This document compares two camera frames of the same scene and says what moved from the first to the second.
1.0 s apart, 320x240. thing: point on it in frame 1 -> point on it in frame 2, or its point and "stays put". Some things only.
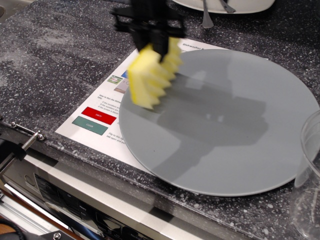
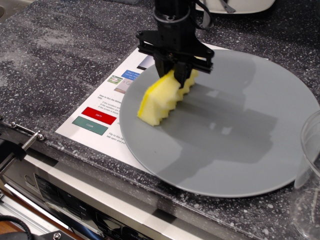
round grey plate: [230, 125] stays put
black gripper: [151, 21] -> [176, 37]
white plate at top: [239, 6] stays put
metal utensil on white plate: [227, 8] stays put
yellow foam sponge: [149, 77] -> [162, 97]
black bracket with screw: [58, 235] stays put
